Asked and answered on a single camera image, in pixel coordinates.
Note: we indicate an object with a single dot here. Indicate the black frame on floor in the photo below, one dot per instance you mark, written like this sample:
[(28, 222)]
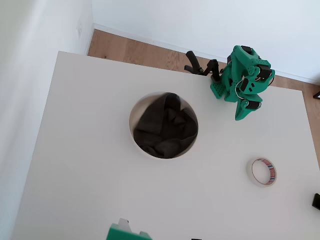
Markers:
[(317, 96)]

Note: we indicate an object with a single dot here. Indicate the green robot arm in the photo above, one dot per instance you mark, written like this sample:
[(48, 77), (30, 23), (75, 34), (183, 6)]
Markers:
[(240, 62)]

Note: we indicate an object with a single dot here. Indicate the black table clamp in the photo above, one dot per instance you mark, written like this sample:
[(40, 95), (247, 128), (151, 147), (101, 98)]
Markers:
[(196, 65)]

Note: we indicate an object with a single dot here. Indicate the white wall socket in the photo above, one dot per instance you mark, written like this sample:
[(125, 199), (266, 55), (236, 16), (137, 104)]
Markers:
[(80, 28)]

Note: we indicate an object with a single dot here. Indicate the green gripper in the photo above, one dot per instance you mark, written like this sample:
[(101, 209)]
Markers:
[(253, 105)]

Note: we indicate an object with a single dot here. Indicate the green white camera mount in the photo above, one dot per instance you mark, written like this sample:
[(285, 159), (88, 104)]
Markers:
[(120, 233)]

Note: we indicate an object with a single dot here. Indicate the black flat device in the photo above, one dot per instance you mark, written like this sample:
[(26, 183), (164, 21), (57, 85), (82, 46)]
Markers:
[(317, 200)]

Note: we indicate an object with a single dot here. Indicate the black cloth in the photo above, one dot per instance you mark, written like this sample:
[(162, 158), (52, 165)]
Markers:
[(162, 130)]

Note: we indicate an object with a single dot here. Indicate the dark cloth-lined table hole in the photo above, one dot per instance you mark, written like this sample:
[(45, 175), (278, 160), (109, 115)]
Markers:
[(133, 112)]

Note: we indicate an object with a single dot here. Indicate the white masking tape roll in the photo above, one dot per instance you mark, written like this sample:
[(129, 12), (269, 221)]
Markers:
[(249, 172)]

